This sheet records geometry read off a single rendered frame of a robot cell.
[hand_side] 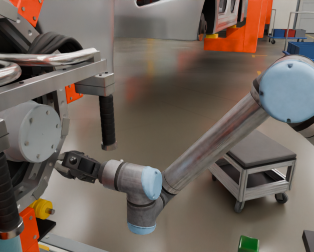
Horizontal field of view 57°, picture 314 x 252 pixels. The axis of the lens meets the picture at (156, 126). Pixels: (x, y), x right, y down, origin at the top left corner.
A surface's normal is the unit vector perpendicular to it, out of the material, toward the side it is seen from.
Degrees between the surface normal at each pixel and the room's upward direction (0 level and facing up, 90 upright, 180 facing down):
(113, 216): 0
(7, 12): 90
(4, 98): 90
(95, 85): 90
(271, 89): 84
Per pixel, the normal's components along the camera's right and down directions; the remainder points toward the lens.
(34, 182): -0.25, -0.40
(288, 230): 0.00, -0.92
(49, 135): 0.93, 0.14
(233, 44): -0.36, 0.36
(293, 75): -0.53, 0.24
